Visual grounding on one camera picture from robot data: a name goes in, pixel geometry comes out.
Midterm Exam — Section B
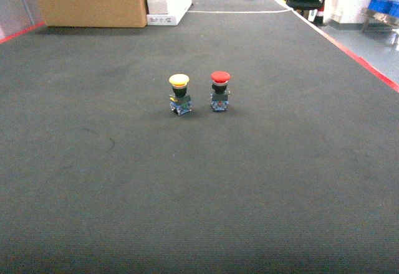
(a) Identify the large brown cardboard box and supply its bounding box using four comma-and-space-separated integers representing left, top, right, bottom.
37, 0, 147, 28

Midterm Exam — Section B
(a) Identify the steel shelf rack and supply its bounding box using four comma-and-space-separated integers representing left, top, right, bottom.
361, 0, 398, 46

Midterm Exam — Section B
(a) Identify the red mushroom push button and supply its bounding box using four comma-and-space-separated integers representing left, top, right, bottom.
211, 71, 231, 111

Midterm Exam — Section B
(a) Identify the yellow mushroom push button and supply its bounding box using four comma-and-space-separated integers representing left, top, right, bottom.
169, 73, 192, 116

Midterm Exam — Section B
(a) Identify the flat white box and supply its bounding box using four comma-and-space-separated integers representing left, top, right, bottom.
147, 0, 193, 26

